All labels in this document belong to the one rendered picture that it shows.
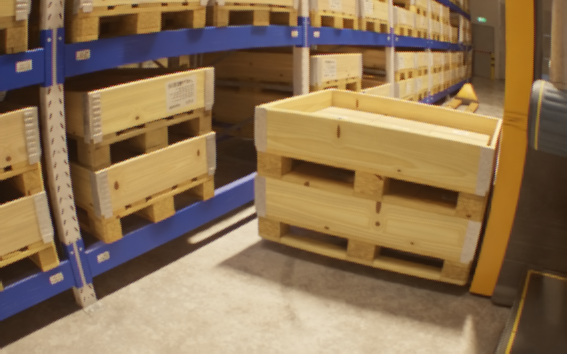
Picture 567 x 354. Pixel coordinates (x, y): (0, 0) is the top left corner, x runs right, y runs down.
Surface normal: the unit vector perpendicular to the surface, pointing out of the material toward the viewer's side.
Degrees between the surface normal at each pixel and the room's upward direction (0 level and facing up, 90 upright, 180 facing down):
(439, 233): 90
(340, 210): 90
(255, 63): 90
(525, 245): 90
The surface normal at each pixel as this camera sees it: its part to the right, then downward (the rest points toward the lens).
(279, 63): -0.57, 0.24
